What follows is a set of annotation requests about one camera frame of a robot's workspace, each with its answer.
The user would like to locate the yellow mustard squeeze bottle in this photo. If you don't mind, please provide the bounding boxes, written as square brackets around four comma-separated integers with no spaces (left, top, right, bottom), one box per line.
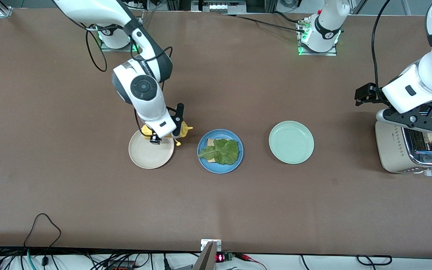
[141,125,194,147]

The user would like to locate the green lettuce leaf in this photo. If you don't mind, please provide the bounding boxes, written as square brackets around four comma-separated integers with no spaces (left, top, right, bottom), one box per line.
[198,139,240,166]

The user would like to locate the beige round plate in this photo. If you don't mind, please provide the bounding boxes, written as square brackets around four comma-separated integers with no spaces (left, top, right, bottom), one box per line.
[128,127,175,170]

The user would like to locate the blue round plate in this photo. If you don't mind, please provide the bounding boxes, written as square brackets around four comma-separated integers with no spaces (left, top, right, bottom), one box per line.
[197,129,244,174]

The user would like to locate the pale green round plate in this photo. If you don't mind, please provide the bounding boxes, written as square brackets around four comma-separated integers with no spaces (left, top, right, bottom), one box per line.
[268,120,315,165]

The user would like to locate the plain bread slice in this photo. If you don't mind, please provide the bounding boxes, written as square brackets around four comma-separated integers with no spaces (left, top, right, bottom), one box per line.
[206,138,224,164]

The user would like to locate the beige chrome toaster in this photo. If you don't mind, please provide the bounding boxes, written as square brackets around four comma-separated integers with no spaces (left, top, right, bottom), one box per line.
[374,118,432,177]

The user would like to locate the grey device with white label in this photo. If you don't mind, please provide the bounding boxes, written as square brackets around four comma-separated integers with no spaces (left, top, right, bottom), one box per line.
[191,0,247,14]

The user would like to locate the red clip leads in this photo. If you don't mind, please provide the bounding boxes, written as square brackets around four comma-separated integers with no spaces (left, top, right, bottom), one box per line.
[234,252,268,270]

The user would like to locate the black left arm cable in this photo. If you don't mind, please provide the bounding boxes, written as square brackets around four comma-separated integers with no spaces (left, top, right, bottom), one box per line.
[372,0,393,102]

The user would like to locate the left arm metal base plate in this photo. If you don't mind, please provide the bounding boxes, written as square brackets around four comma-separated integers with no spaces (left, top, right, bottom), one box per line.
[297,19,338,57]

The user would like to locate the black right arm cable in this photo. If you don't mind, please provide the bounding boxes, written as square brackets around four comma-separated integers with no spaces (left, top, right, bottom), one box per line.
[53,0,173,130]

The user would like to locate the white bracket at table edge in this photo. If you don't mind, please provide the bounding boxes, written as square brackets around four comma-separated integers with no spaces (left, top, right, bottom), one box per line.
[201,239,222,252]

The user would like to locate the black cable to arm base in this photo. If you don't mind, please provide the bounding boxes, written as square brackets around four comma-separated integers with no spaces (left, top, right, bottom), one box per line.
[220,11,306,33]

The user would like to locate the grey metal camera bar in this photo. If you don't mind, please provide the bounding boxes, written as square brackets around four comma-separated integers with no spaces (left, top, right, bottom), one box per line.
[193,241,218,270]

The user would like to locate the black looped table cable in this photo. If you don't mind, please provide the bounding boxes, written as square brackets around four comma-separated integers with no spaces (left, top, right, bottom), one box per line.
[23,213,62,267]

